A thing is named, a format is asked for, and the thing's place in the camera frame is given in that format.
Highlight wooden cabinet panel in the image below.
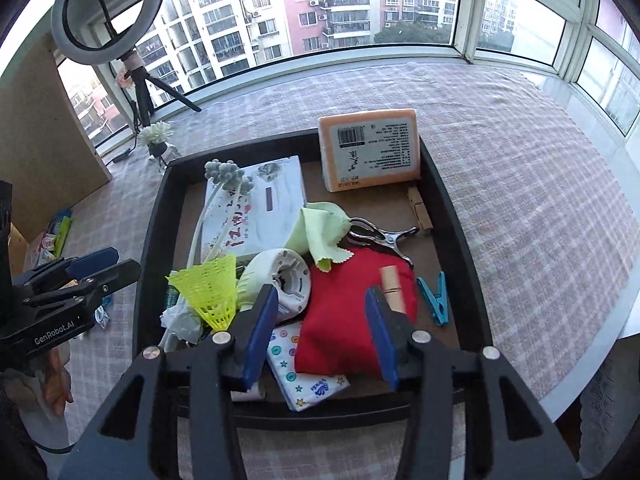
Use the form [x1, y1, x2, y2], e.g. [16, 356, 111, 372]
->
[1, 35, 111, 240]

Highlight orange white tissue pack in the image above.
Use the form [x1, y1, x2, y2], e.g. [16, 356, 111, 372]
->
[318, 108, 421, 193]

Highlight white tissue box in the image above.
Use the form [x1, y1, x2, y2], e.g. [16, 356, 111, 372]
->
[195, 155, 306, 262]

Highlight green packet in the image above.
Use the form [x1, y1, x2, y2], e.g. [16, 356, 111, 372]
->
[53, 216, 73, 258]

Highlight patterned tissue packet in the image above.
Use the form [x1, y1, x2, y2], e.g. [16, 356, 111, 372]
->
[267, 322, 350, 412]

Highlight pink plaid tablecloth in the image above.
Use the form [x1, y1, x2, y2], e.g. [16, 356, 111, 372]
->
[65, 62, 639, 479]

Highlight red cloth pouch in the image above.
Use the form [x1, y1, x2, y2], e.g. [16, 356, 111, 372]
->
[294, 247, 418, 378]

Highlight white round device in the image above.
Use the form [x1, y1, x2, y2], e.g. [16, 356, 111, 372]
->
[236, 248, 311, 323]

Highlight white artificial berry stem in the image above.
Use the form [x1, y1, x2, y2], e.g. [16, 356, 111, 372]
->
[159, 158, 256, 354]

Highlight black tray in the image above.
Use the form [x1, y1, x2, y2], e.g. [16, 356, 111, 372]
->
[131, 128, 494, 432]

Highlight metal clip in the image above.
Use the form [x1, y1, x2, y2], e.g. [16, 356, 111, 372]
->
[346, 217, 420, 268]

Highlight small flower vase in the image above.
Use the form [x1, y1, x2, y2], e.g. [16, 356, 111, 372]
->
[138, 122, 181, 174]

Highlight black tripod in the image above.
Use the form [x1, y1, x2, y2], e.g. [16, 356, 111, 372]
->
[120, 49, 202, 127]

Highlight ring light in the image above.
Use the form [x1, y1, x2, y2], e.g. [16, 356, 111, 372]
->
[51, 0, 163, 65]

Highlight yellow-green shuttlecock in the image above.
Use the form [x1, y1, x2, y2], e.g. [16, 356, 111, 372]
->
[168, 255, 238, 332]

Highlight teal clothespin in tray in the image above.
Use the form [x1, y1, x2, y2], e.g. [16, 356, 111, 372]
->
[416, 271, 449, 326]

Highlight light green cloth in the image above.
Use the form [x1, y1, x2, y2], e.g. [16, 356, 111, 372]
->
[284, 202, 354, 273]

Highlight wooden clothespin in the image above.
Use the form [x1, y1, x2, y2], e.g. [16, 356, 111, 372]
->
[407, 186, 433, 233]

